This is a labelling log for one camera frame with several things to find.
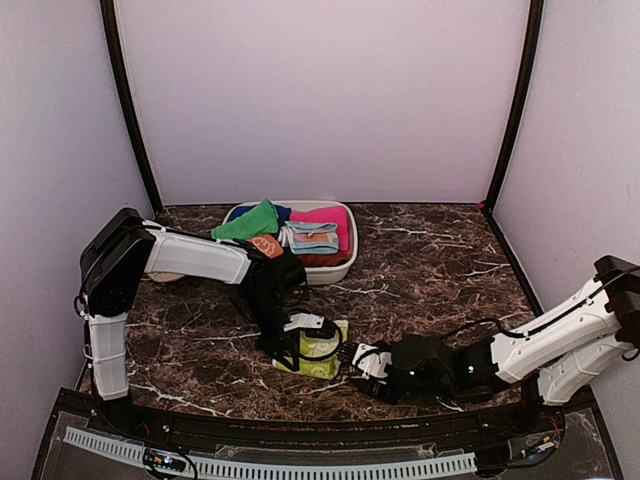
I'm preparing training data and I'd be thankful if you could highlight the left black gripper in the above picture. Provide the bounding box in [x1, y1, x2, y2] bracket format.
[240, 289, 300, 372]

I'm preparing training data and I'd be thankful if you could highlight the green microfiber towel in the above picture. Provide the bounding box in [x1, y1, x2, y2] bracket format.
[211, 200, 279, 240]

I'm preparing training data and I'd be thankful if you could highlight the cream yellow-green patterned towel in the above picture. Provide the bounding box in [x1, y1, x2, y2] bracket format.
[272, 320, 349, 380]

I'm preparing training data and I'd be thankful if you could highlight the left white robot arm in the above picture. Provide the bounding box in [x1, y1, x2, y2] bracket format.
[73, 208, 306, 436]

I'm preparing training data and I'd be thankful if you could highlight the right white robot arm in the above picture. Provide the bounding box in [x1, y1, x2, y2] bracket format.
[338, 255, 639, 434]

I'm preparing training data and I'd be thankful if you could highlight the dark red rolled towel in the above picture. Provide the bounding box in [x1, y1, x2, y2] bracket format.
[286, 249, 349, 268]

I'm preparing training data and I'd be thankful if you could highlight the orange cartoon rolled towel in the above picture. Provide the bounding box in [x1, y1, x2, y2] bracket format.
[248, 234, 284, 259]

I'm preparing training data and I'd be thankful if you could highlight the light blue striped towel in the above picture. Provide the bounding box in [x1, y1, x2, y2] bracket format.
[277, 221, 340, 255]

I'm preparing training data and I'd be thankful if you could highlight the white plastic basin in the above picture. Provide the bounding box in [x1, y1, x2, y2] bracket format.
[211, 200, 358, 285]

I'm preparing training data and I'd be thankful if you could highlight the blue rolled towel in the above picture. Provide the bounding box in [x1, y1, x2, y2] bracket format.
[227, 204, 292, 226]

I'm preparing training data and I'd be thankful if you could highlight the pink rolled towel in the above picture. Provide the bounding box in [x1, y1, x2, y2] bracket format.
[289, 206, 350, 252]

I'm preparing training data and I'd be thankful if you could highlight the small circuit board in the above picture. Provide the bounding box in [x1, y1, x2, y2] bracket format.
[142, 448, 188, 475]

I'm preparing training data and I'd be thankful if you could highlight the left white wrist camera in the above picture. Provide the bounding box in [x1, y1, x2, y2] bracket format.
[283, 312, 335, 339]

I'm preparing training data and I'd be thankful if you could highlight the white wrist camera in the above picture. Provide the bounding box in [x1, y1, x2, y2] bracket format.
[283, 312, 335, 339]
[350, 343, 392, 382]

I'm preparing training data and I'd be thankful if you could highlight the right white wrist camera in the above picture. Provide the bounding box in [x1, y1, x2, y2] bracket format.
[350, 343, 392, 382]

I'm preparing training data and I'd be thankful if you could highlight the white slotted cable duct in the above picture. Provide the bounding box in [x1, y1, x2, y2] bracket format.
[62, 427, 478, 479]

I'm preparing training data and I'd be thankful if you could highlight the left black frame post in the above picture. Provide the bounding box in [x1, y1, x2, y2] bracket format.
[99, 0, 164, 215]

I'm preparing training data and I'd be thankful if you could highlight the black frame post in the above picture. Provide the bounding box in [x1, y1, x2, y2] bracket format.
[99, 0, 164, 215]
[482, 0, 544, 217]

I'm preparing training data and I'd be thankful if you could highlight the right black frame post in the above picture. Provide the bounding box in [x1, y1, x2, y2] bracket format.
[482, 0, 544, 217]

